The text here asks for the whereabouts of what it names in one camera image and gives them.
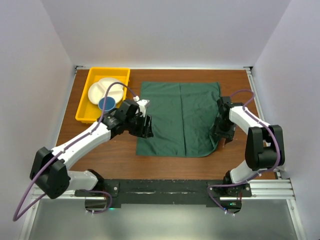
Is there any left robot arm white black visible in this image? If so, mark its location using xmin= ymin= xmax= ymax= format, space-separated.
xmin=30 ymin=99 xmax=153 ymax=199

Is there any purple cable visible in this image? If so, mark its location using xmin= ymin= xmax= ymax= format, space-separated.
xmin=12 ymin=81 xmax=140 ymax=223
xmin=207 ymin=89 xmax=284 ymax=213

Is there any blue plastic cup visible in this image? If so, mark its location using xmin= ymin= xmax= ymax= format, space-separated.
xmin=98 ymin=96 xmax=116 ymax=112

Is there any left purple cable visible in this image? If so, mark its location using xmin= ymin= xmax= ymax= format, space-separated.
xmin=12 ymin=81 xmax=140 ymax=223

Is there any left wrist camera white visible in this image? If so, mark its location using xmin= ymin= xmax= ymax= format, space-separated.
xmin=133 ymin=95 xmax=150 ymax=114

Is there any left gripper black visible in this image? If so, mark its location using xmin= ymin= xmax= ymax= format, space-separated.
xmin=125 ymin=112 xmax=153 ymax=138

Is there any white divided plate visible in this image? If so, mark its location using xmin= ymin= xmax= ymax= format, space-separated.
xmin=87 ymin=77 xmax=124 ymax=105

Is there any aluminium table frame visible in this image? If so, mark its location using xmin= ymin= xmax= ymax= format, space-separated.
xmin=19 ymin=65 xmax=307 ymax=240

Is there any dark green cloth napkin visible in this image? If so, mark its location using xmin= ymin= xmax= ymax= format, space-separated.
xmin=136 ymin=81 xmax=221 ymax=158

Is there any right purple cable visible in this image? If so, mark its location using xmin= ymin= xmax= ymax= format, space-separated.
xmin=207 ymin=89 xmax=284 ymax=213

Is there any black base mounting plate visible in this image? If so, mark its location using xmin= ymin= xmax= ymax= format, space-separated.
xmin=75 ymin=179 xmax=252 ymax=213

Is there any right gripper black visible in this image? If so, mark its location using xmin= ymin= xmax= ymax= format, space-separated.
xmin=211 ymin=116 xmax=236 ymax=144

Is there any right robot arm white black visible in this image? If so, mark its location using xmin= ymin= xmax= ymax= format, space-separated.
xmin=210 ymin=96 xmax=285 ymax=197

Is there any yellow plastic bin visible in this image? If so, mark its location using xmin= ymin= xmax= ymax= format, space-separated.
xmin=75 ymin=67 xmax=130 ymax=124

